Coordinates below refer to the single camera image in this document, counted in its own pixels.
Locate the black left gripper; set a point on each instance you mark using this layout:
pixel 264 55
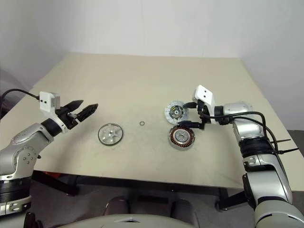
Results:
pixel 67 118

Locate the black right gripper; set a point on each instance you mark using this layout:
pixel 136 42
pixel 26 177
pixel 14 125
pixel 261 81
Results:
pixel 203 116

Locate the silver motor end cover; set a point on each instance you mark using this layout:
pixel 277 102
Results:
pixel 172 114

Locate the black rotor with silver spokes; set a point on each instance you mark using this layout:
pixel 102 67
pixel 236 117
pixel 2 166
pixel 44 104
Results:
pixel 111 134

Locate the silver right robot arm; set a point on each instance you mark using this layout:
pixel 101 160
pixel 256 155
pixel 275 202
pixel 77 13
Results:
pixel 266 171

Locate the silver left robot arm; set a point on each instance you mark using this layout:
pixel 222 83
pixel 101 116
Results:
pixel 23 142

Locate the copper wound motor stator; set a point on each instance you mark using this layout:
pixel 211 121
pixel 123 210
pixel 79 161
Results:
pixel 174 140

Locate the black zip tie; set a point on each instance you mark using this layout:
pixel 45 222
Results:
pixel 288 150
pixel 282 141

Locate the dark rounded shape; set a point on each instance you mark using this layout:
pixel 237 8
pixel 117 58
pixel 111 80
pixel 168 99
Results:
pixel 117 205

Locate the grey robot torso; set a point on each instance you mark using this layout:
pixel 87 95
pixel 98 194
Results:
pixel 118 223

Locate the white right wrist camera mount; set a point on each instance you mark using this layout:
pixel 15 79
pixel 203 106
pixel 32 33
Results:
pixel 204 93

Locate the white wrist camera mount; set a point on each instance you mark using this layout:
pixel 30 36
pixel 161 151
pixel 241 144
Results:
pixel 45 102
pixel 204 93

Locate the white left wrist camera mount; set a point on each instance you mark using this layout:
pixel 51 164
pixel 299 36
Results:
pixel 45 102

